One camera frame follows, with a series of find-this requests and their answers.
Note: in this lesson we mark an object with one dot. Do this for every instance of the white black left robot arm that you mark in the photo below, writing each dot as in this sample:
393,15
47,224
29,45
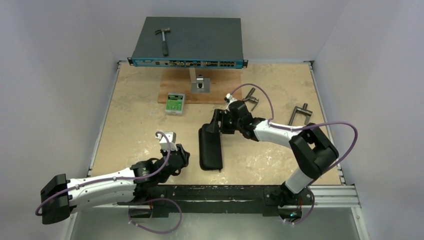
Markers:
61,196

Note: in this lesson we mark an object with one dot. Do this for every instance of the grey network switch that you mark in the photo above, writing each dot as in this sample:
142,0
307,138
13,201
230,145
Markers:
193,42

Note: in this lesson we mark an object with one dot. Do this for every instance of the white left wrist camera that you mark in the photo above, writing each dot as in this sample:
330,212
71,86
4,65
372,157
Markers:
167,140

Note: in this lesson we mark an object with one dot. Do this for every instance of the green grey device box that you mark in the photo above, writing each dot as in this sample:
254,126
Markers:
175,103

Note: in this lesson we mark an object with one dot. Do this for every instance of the black zipper tool case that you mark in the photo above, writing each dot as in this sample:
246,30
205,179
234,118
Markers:
210,151

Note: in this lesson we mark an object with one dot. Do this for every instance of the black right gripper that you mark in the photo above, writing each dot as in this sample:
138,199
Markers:
222,121

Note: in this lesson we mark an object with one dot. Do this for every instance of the brown wooden board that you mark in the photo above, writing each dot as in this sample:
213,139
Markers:
177,80

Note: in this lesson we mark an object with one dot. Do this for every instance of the metal bracket stand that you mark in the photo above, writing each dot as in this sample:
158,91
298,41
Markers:
199,83

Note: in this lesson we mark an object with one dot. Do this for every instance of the small metal door handle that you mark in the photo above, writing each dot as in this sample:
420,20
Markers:
251,99

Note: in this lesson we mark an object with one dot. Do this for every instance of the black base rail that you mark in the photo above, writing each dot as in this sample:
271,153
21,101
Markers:
267,200

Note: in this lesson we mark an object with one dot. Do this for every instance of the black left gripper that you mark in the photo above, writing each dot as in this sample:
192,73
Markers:
184,153

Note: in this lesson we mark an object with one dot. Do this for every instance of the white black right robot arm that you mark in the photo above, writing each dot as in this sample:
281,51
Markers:
312,150

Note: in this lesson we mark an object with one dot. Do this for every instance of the small grey hammer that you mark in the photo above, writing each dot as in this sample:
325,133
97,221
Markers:
163,32

